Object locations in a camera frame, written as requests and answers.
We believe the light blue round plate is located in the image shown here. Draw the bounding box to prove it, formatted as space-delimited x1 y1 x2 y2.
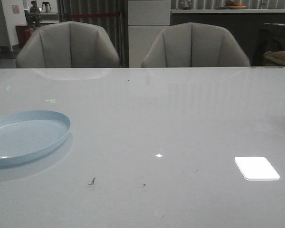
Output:
0 110 71 167

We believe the right beige upholstered chair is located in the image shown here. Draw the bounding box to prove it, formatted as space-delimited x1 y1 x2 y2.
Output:
141 22 250 68

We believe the beige upholstered chair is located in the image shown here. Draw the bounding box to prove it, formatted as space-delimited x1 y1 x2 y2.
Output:
16 21 120 68
141 22 250 68

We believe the white cabinet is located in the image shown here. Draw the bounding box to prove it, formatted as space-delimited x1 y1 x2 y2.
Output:
128 0 171 68

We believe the left beige upholstered chair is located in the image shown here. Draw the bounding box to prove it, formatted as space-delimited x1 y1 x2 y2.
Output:
16 21 120 68

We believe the dark counter with white top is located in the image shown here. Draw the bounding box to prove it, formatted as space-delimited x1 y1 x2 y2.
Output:
170 9 285 62

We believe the fruit bowl on counter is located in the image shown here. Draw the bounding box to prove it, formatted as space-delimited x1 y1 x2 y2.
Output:
225 0 246 10

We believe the red bin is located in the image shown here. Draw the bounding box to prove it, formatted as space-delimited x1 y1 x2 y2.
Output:
16 25 31 48

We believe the seated person in background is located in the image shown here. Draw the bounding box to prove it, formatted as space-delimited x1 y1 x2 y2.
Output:
24 0 40 30

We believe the tan cushion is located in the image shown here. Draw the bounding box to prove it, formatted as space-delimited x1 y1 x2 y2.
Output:
264 51 285 67

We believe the pink wall notice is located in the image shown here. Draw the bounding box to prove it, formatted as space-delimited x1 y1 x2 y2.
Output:
12 5 19 14

